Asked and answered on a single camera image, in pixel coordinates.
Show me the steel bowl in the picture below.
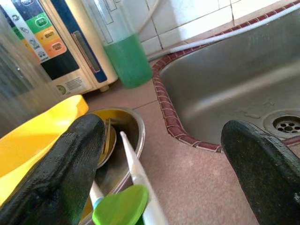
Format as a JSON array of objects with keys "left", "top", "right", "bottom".
[{"left": 79, "top": 107, "right": 146, "bottom": 225}]

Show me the white hose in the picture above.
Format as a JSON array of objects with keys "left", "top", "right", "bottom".
[
  {"left": 137, "top": 0, "right": 165, "bottom": 33},
  {"left": 147, "top": 3, "right": 300, "bottom": 61}
]

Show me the glass pitcher orange lid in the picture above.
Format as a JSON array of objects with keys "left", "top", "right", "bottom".
[{"left": 0, "top": 7, "right": 64, "bottom": 139}]

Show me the steel sink drain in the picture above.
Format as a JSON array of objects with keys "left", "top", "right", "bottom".
[{"left": 262, "top": 110, "right": 300, "bottom": 139}]

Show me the green dish soap bottle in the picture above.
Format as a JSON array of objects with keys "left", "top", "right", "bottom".
[{"left": 82, "top": 0, "right": 153, "bottom": 89}]

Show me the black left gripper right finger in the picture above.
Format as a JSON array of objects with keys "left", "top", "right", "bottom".
[{"left": 221, "top": 120, "right": 300, "bottom": 225}]

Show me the yellow plastic bowl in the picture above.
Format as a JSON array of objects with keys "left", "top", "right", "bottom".
[{"left": 0, "top": 94, "right": 90, "bottom": 204}]

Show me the cream water ionizer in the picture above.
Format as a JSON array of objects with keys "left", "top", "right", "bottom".
[{"left": 0, "top": 0, "right": 119, "bottom": 96}]

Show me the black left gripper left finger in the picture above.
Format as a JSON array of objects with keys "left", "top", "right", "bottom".
[{"left": 0, "top": 113, "right": 105, "bottom": 225}]

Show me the steel kitchen sink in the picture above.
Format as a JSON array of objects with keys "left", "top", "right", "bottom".
[{"left": 152, "top": 2, "right": 300, "bottom": 153}]

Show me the green plastic spoon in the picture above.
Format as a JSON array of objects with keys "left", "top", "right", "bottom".
[{"left": 90, "top": 180, "right": 150, "bottom": 225}]

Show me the steel spoon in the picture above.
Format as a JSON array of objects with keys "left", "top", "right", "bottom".
[{"left": 97, "top": 125, "right": 117, "bottom": 168}]

